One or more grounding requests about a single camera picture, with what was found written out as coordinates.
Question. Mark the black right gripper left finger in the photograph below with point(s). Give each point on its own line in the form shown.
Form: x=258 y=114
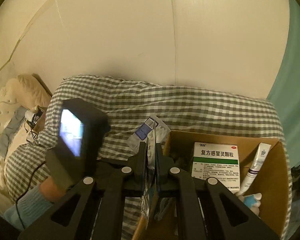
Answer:
x=94 y=207

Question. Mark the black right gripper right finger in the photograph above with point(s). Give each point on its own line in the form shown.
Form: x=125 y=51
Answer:
x=206 y=209

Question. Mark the clear blue plastic packet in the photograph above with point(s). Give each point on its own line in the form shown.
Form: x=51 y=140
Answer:
x=152 y=131

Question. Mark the light blue sleeve forearm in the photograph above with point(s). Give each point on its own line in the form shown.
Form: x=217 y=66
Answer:
x=28 y=209

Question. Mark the left hand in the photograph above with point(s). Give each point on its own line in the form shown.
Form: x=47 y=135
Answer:
x=50 y=191

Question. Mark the small white blue toy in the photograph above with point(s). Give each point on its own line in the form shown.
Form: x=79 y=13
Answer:
x=253 y=202

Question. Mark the small cardboard box left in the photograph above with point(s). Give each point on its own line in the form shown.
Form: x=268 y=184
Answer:
x=34 y=123

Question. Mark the grey white checked blanket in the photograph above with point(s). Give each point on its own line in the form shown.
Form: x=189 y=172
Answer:
x=129 y=104

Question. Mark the green white medicine box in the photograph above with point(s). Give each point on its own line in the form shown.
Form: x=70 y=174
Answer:
x=217 y=160

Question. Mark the beige pillow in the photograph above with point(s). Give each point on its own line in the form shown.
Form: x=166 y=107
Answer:
x=30 y=93

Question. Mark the brown cardboard box right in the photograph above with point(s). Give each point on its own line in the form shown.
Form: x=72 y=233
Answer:
x=273 y=180

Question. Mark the white ointment tube box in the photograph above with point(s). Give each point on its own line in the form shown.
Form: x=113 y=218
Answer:
x=260 y=156

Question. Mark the teal curtain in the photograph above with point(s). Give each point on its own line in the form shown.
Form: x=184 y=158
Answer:
x=285 y=92

